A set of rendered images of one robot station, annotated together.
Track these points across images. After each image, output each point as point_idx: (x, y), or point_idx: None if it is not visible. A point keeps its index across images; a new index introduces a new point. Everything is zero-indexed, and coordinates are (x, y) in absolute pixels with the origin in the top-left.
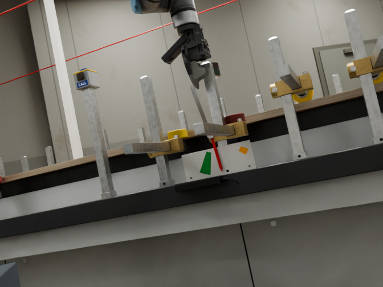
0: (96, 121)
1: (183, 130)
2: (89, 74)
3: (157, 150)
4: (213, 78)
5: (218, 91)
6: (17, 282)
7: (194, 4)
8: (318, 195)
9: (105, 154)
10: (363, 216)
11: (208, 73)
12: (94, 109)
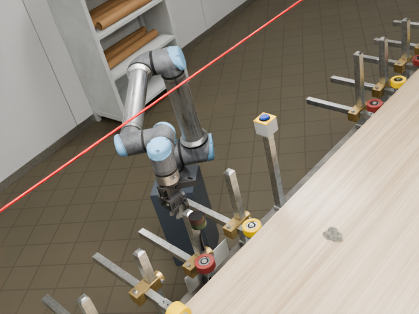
0: (266, 158)
1: (242, 229)
2: (255, 126)
3: (210, 218)
4: (185, 225)
5: (192, 235)
6: (189, 199)
7: (156, 171)
8: None
9: (274, 183)
10: None
11: (176, 218)
12: (265, 150)
